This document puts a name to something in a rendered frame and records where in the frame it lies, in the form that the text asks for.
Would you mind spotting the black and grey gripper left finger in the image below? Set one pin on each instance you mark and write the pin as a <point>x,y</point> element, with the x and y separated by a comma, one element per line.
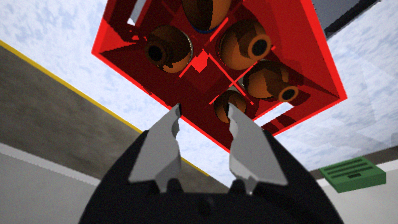
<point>141,171</point>

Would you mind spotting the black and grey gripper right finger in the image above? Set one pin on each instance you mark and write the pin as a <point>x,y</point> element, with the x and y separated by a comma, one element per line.
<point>271,172</point>

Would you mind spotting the red crate with dividers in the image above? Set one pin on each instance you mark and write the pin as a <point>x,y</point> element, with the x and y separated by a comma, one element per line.
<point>297,42</point>

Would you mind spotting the orange-brown bottle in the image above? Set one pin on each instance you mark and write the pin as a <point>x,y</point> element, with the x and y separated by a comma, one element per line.
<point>241,42</point>
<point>267,79</point>

